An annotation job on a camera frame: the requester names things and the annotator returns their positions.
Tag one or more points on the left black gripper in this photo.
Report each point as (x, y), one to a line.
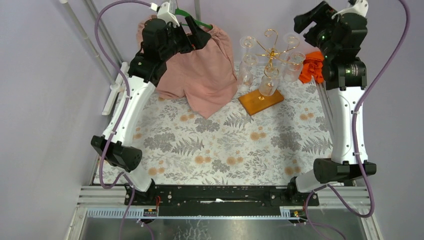
(187, 38)

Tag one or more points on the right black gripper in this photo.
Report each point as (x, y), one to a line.
(321, 15)

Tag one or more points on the ribbed clear wine glass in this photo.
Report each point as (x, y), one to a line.
(294, 66)

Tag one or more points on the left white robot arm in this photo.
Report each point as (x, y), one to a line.
(160, 41)

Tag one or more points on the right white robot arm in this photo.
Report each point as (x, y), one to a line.
(338, 34)

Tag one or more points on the back clear wine glass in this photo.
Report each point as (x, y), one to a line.
(292, 41)

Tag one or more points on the left clear wine glass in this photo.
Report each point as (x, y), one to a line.
(248, 61)

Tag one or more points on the front clear wine glass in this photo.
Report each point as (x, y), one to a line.
(270, 81)

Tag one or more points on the wooden rack base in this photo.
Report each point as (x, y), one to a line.
(254, 102)

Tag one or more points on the orange cloth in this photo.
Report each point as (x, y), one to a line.
(312, 68)

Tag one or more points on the pink shorts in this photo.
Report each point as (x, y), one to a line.
(205, 77)

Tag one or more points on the floral tablecloth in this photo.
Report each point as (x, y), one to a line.
(231, 147)

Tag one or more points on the gold wire glass rack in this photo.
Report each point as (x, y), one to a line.
(275, 57)

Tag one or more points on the white wall bracket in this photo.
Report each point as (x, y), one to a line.
(115, 89)

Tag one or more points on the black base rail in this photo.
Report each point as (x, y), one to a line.
(220, 200)

